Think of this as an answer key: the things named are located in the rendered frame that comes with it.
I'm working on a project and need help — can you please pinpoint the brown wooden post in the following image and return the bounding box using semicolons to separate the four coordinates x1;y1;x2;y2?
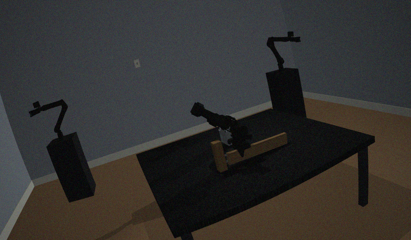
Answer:
211;140;228;172

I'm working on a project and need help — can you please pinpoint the brown wooden board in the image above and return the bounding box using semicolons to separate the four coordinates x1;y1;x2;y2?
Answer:
224;132;288;165

